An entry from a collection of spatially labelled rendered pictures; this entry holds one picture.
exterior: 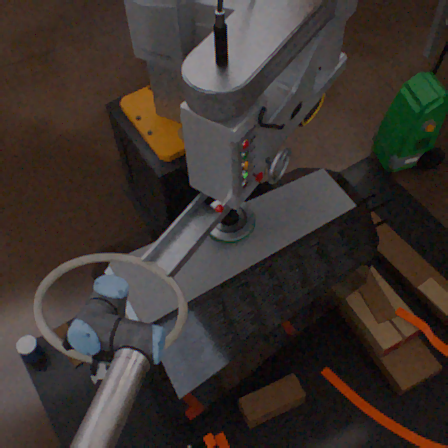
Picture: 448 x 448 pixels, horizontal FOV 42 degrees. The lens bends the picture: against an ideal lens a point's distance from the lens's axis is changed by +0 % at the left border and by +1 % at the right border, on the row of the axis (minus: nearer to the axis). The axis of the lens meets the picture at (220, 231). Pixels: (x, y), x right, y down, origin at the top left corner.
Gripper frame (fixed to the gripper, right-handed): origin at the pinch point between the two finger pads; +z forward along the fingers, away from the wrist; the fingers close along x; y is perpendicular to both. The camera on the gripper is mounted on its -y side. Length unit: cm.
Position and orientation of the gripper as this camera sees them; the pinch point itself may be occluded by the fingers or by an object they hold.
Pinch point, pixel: (95, 372)
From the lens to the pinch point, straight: 181.6
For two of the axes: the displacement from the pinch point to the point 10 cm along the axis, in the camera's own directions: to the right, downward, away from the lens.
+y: 9.8, 1.8, 0.7
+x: 0.5, -5.9, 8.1
